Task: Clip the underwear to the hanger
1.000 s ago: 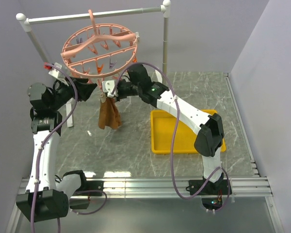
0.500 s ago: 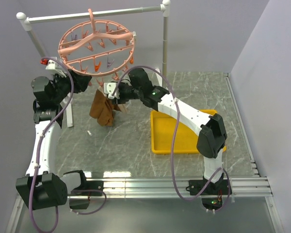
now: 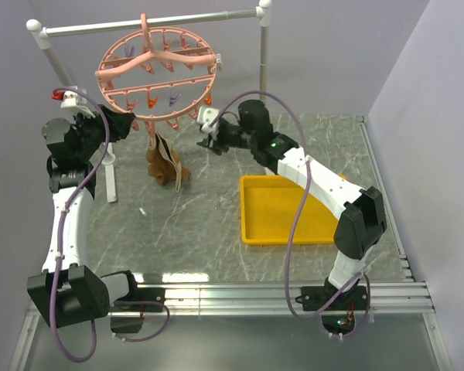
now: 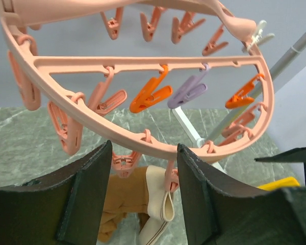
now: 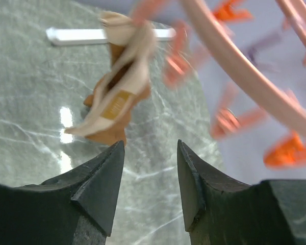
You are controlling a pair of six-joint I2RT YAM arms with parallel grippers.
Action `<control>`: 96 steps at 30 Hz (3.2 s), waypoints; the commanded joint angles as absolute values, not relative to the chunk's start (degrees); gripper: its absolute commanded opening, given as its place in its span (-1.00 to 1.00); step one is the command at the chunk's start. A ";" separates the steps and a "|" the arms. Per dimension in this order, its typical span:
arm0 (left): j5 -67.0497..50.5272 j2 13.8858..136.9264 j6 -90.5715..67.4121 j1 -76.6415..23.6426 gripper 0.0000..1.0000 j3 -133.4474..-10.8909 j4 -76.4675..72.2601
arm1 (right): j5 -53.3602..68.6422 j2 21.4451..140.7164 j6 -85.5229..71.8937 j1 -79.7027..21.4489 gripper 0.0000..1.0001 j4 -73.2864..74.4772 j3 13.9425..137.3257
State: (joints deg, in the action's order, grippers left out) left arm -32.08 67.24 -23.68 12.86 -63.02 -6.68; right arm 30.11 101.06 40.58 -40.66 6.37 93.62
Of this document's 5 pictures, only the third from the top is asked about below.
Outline white metal drying rack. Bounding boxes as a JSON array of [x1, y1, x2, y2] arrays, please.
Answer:
[[26, 0, 275, 203]]

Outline white clothes peg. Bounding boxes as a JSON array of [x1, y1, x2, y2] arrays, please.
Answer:
[[215, 53, 223, 71]]

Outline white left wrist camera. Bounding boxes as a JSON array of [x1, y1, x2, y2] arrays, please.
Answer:
[[51, 87, 95, 117]]

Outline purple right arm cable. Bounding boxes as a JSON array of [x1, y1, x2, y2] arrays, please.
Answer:
[[208, 90, 372, 342]]

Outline pink round clip hanger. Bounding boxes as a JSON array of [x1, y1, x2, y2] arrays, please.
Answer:
[[95, 14, 219, 133]]

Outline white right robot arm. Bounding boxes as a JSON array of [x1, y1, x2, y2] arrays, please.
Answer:
[[196, 100, 387, 310]]

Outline aluminium rail frame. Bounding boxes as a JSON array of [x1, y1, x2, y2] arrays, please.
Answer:
[[11, 121, 452, 370]]

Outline yellow plastic tray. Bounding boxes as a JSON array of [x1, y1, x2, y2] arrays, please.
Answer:
[[240, 175, 337, 246]]

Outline brown underwear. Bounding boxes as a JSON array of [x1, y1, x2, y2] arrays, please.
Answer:
[[145, 132, 191, 192]]

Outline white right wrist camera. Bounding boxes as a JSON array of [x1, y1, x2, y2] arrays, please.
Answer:
[[196, 106, 220, 134]]

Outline orange clothes peg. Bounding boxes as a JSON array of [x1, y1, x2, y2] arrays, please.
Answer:
[[146, 90, 159, 109]]

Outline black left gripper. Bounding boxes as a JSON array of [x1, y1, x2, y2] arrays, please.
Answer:
[[73, 104, 135, 162]]

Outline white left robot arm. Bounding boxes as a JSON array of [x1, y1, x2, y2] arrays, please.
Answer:
[[27, 107, 165, 328]]

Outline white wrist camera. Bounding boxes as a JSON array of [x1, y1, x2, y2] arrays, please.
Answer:
[[196, 106, 220, 134], [51, 87, 95, 117]]

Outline purple clothes peg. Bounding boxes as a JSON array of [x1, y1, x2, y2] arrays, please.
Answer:
[[169, 94, 182, 107]]

